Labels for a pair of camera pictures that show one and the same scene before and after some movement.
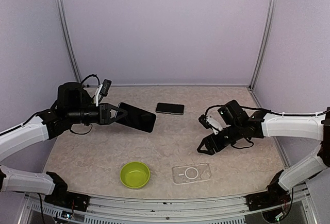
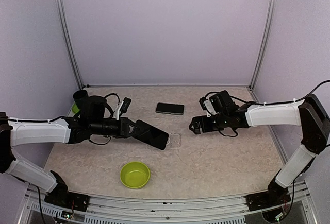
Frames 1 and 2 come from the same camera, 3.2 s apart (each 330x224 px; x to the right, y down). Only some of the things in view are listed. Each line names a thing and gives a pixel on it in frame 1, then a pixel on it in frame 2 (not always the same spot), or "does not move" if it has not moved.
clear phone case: x=192 y=173 → x=175 y=140
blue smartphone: x=136 y=118 → x=151 y=135
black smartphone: x=177 y=108 does not move
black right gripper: x=211 y=151 → x=196 y=121
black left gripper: x=104 y=111 → x=125 y=123
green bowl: x=134 y=175 does not move
